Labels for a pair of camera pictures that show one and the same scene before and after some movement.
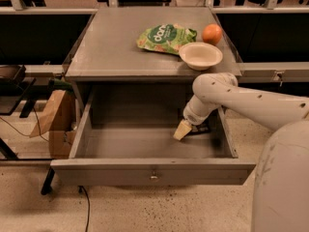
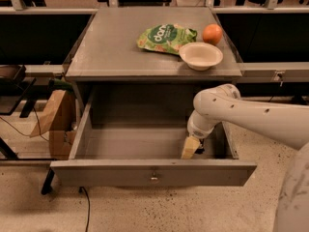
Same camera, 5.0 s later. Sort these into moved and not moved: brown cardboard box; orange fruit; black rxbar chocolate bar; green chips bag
Moved: black rxbar chocolate bar
Not moved: orange fruit; brown cardboard box; green chips bag
